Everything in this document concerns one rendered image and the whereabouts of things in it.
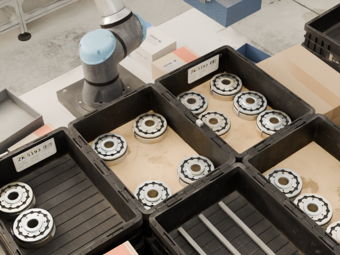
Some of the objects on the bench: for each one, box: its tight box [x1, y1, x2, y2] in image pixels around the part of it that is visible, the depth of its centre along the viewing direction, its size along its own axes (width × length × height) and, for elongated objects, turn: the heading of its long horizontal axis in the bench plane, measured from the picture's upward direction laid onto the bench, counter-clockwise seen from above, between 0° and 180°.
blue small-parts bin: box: [236, 43, 273, 64], centre depth 205 cm, size 20×15×7 cm
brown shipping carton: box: [256, 44, 340, 126], centre depth 188 cm, size 30×22×16 cm
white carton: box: [128, 19, 177, 73], centre depth 215 cm, size 20×12×9 cm, turn 44°
